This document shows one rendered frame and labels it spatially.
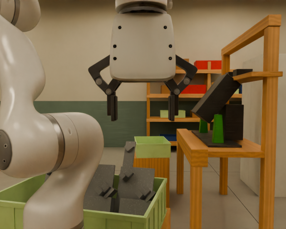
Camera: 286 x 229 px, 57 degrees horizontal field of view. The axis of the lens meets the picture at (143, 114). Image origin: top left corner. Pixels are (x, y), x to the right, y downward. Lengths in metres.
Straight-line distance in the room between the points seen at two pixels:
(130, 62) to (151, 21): 0.07
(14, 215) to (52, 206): 0.54
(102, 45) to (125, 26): 6.91
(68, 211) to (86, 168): 0.09
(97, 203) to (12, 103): 0.68
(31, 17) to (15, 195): 0.77
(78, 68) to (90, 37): 0.87
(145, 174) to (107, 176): 0.17
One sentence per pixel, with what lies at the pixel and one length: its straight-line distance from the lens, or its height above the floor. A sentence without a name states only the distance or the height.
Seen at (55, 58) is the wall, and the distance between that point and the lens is 7.61.
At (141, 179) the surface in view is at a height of 0.98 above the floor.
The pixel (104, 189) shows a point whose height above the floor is 0.94.
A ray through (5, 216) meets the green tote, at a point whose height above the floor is 0.90.
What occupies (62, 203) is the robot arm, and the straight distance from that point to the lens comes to 0.56.
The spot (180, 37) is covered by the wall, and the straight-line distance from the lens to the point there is 7.25.
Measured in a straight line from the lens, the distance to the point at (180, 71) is 6.47.
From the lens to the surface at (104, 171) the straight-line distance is 1.19.
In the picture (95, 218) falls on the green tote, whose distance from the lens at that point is 0.93.
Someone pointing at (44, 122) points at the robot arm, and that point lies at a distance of 0.52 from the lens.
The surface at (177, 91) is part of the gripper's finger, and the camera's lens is 0.41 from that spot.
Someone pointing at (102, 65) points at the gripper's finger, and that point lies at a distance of 0.42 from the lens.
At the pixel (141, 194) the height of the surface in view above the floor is 0.95.
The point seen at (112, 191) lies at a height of 0.95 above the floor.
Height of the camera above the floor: 1.33
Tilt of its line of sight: 4 degrees down
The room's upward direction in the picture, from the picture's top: straight up
